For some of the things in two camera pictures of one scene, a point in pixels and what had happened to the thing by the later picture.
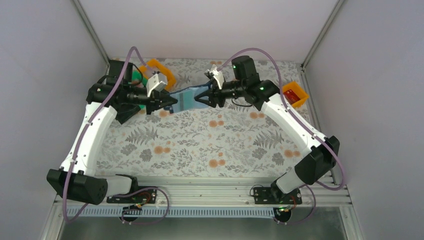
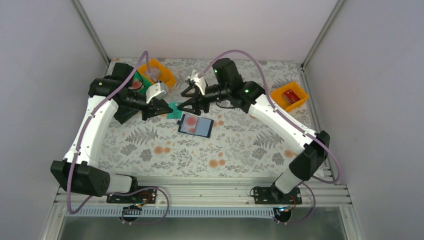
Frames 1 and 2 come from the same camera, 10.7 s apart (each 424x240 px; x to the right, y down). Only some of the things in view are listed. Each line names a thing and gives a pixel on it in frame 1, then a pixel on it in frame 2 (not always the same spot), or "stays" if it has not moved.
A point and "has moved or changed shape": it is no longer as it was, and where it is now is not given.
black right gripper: x=213 y=97 to x=199 y=99
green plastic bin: x=137 y=75 stays
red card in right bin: x=291 y=96 stays
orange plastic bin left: x=153 y=65 stays
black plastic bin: x=125 y=111 stays
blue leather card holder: x=186 y=101 has moved or changed shape
